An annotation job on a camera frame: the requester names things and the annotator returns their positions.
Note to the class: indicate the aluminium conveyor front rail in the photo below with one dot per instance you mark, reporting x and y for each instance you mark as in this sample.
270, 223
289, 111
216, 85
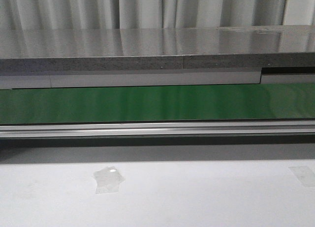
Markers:
159, 129

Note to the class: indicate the white pleated curtain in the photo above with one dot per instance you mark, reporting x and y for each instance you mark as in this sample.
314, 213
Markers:
151, 14

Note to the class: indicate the clear tape strip right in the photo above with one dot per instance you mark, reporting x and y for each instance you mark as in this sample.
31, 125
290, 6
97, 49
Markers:
304, 174

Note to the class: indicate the grey conveyor back guard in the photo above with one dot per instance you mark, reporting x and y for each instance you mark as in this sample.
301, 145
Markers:
162, 77

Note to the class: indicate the green conveyor belt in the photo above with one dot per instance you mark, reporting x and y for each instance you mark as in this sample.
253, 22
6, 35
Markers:
157, 103

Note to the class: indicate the clear tape patch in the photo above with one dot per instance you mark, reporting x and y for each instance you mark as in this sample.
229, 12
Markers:
108, 180

